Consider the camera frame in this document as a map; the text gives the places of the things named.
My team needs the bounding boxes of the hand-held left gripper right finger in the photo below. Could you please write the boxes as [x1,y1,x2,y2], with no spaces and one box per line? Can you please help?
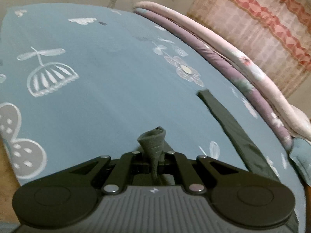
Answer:
[158,151,253,195]

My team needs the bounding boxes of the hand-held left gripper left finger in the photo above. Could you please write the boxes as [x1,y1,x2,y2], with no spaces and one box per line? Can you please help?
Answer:
[55,151,148,195]

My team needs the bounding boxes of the teal pillow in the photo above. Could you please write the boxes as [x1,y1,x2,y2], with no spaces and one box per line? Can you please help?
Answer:
[289,138,311,186]

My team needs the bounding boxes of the bed with teal floral sheet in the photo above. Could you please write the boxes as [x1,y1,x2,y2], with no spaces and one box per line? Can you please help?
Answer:
[0,3,307,233]

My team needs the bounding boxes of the folded pink floral quilt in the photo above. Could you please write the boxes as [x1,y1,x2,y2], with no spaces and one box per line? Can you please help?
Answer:
[134,1,311,148]

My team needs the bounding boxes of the pink patterned curtain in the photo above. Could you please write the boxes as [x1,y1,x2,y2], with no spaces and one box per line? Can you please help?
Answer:
[187,0,311,97]

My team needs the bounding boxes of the dark green pants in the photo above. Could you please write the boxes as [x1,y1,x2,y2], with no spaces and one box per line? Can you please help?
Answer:
[137,90,299,233]

